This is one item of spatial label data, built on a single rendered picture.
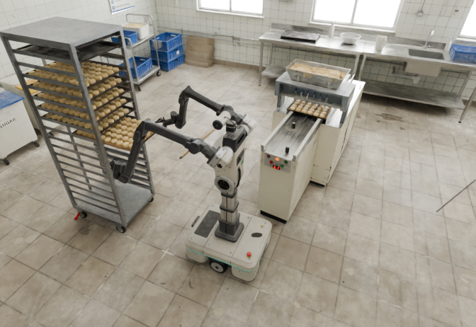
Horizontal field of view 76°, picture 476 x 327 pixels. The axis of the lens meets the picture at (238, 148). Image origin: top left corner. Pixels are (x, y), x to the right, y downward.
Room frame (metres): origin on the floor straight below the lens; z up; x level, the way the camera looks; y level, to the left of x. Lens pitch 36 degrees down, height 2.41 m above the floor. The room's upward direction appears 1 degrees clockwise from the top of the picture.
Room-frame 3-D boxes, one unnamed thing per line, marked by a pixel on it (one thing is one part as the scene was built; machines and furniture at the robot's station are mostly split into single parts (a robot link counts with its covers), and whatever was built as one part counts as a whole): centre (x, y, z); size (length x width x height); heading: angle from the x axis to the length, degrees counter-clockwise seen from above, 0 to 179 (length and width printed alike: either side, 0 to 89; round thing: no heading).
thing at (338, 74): (2.85, -0.76, 1.28); 0.54 x 0.27 x 0.06; 62
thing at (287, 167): (2.09, -0.34, 0.77); 0.24 x 0.04 x 0.14; 62
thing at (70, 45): (1.91, 1.05, 0.97); 0.03 x 0.03 x 1.70; 68
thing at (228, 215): (1.76, 0.06, 0.39); 0.13 x 0.13 x 0.40; 68
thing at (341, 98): (2.86, -0.76, 1.01); 0.72 x 0.33 x 0.34; 62
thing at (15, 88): (3.82, 2.73, 0.38); 0.64 x 0.54 x 0.77; 65
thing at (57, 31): (2.23, 1.25, 0.93); 0.64 x 0.51 x 1.78; 68
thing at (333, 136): (3.27, -0.98, 0.42); 1.28 x 0.72 x 0.84; 152
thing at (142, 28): (5.66, 1.88, 0.89); 0.44 x 0.36 x 0.20; 76
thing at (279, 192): (2.41, -0.52, 0.45); 0.70 x 0.34 x 0.90; 152
